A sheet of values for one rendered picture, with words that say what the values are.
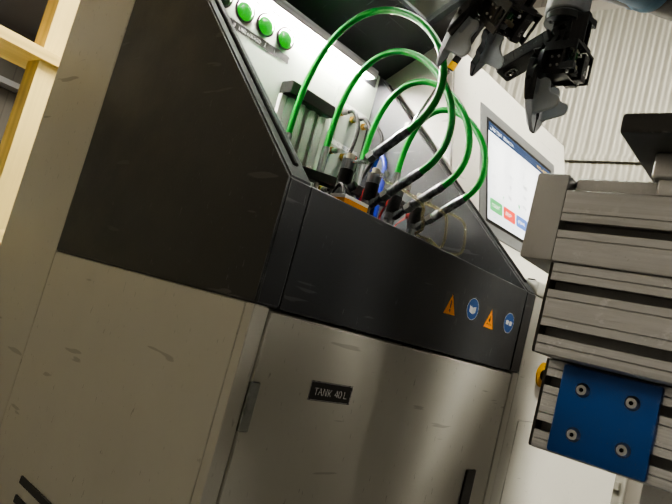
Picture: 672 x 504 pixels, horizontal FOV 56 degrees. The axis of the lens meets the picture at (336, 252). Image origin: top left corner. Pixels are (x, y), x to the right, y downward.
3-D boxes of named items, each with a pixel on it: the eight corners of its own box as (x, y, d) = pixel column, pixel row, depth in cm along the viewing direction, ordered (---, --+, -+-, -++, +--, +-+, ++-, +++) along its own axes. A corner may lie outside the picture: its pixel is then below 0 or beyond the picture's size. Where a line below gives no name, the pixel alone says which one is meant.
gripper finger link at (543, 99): (550, 124, 104) (562, 72, 105) (517, 125, 108) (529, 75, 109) (557, 131, 106) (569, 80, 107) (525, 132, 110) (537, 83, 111)
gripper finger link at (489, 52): (483, 90, 107) (502, 41, 100) (466, 71, 110) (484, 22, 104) (498, 89, 108) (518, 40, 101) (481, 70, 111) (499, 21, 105)
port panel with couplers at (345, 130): (316, 206, 149) (348, 84, 153) (306, 205, 152) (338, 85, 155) (350, 221, 159) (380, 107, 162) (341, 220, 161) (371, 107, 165)
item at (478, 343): (279, 310, 77) (313, 186, 79) (256, 304, 80) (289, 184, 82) (509, 371, 121) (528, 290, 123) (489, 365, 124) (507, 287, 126)
